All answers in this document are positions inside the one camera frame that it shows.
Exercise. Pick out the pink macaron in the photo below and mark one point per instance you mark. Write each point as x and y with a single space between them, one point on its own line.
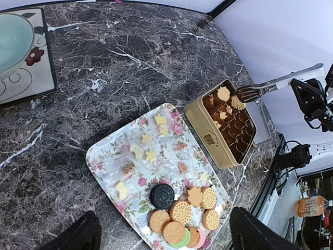
202 238

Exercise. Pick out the round waffle cookie bottom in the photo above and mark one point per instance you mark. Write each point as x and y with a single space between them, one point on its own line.
211 219

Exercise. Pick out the orange drink bottle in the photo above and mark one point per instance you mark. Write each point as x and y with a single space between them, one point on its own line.
311 206

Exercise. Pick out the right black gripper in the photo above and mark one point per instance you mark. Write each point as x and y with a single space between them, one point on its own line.
312 101

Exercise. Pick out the black sandwich cookie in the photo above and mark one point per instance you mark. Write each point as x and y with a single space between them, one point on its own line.
162 196

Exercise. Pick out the floral square coaster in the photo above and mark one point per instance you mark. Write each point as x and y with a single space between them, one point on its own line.
36 75

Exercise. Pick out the green ceramic bowl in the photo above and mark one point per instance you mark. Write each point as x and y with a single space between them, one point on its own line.
17 39

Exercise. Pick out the flower shaped cookie centre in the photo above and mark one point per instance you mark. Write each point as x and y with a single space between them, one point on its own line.
181 212

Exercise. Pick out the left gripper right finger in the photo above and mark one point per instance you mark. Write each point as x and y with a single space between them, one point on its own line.
250 233

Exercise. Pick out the gold cookie tin box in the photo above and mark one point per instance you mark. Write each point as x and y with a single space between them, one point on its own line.
226 133

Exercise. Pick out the chocolate chip cookie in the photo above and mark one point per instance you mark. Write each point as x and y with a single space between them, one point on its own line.
194 237

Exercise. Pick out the metal serving tongs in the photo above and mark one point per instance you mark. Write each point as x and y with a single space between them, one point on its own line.
251 92

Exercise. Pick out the green macaron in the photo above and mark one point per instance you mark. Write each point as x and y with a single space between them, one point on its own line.
184 242

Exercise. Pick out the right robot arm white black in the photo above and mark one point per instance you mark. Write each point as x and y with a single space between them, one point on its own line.
303 154

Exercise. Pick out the silver tin lid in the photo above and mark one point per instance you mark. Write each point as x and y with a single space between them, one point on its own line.
261 119

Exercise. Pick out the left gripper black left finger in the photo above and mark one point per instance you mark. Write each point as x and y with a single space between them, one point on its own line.
84 233

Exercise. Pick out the floral rectangular tray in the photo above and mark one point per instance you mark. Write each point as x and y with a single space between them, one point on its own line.
156 148

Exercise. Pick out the brown round cookie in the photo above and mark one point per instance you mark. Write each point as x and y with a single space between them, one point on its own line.
158 220

